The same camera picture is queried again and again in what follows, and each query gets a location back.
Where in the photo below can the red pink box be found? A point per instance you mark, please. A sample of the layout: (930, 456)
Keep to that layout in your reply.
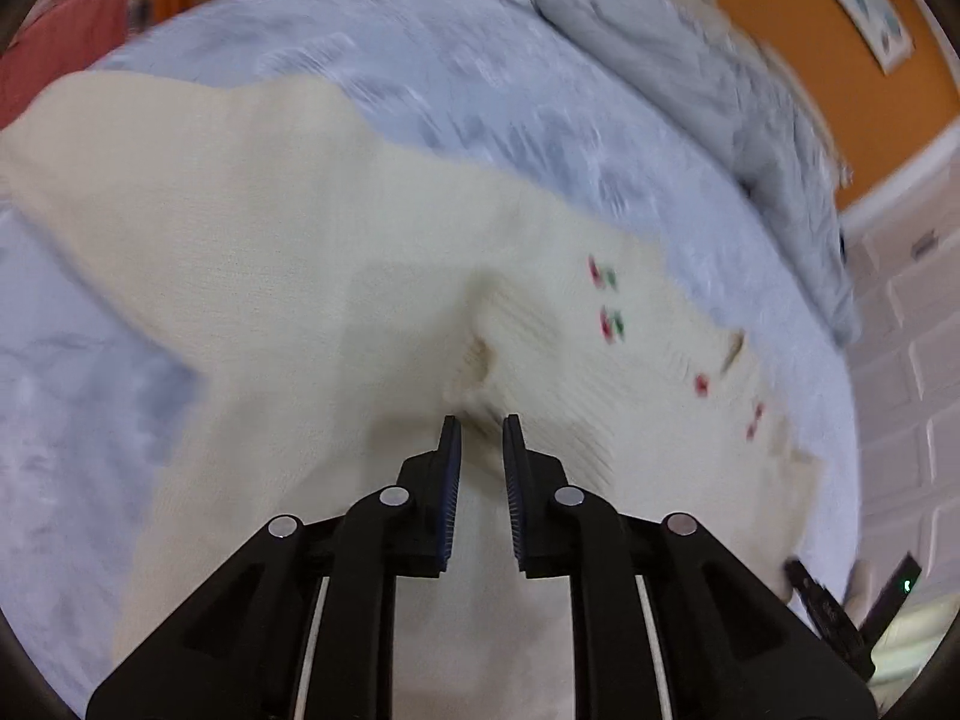
(69, 37)

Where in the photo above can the light blue butterfly bedsheet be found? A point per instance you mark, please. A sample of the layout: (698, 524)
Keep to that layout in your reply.
(93, 412)

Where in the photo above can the grey crumpled blanket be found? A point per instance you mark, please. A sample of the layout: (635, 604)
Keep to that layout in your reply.
(740, 103)

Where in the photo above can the cream knitted sweater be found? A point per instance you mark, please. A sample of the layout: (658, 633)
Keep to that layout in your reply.
(340, 295)

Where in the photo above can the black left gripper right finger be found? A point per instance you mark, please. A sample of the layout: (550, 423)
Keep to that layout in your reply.
(667, 622)

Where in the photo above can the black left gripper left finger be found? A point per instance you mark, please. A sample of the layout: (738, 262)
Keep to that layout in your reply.
(299, 622)

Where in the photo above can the person's right hand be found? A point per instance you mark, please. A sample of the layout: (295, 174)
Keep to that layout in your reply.
(858, 597)

